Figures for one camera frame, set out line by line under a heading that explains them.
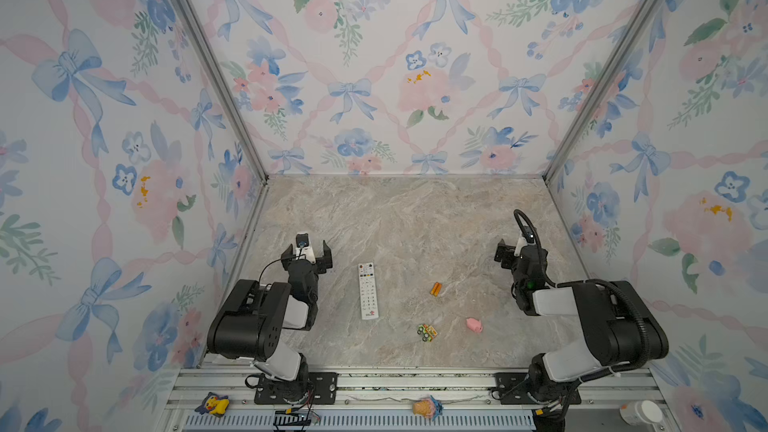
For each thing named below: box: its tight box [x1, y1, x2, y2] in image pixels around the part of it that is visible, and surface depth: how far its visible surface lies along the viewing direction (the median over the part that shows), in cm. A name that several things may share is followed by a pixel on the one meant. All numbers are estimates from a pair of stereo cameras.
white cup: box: [619, 400, 663, 426], surface depth 67 cm
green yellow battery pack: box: [417, 323, 438, 342], surface depth 83 cm
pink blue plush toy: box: [412, 395, 443, 421], surface depth 71 cm
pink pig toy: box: [466, 317, 483, 333], surface depth 85 cm
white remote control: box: [358, 262, 379, 320], surface depth 90 cm
